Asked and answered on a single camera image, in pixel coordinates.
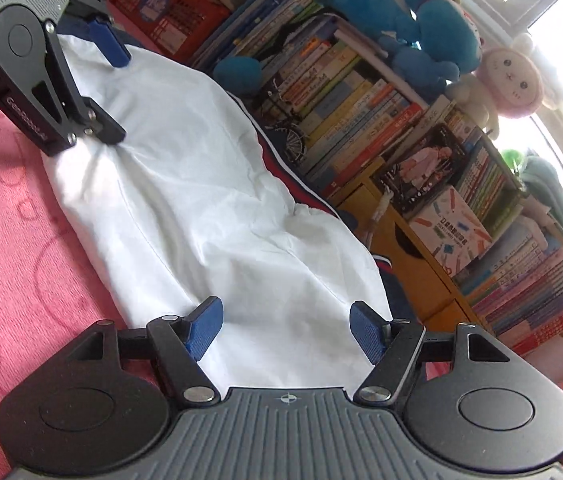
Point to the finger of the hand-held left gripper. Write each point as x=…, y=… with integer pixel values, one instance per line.
x=111, y=45
x=104, y=130

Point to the row of colourful workbooks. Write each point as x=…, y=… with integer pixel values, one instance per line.
x=526, y=285

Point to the row of picture books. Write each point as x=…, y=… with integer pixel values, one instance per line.
x=341, y=90

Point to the dark photo card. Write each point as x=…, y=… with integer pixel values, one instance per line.
x=421, y=165

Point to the pink and white bunny plush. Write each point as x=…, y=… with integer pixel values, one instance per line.
x=511, y=75

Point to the blue plush ball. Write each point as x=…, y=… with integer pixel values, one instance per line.
x=239, y=75

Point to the miniature bicycle model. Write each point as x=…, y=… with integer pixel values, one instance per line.
x=291, y=140

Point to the large red plastic crate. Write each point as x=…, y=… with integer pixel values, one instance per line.
x=176, y=10

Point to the navy and white jacket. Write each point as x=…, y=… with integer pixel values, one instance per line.
x=186, y=185

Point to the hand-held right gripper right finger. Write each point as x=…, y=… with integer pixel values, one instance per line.
x=366, y=330

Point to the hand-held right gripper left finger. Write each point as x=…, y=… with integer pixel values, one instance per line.
x=206, y=327

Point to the blue cat plush toy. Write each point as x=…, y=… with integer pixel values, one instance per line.
x=441, y=15

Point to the wooden desk organiser with drawers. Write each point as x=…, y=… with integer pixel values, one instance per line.
x=411, y=265

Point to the white pencil-print box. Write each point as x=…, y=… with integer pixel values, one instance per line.
x=449, y=232

